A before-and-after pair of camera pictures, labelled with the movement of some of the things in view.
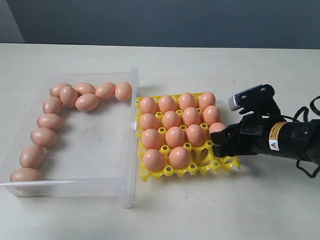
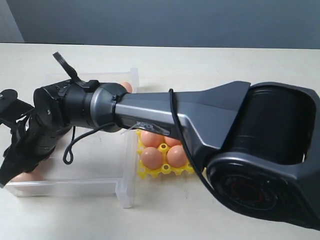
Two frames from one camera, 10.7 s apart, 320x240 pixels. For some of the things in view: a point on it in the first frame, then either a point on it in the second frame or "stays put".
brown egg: (27, 174) stays put
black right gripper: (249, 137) -> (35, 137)
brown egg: (179, 157) stays put
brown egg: (151, 139) stays put
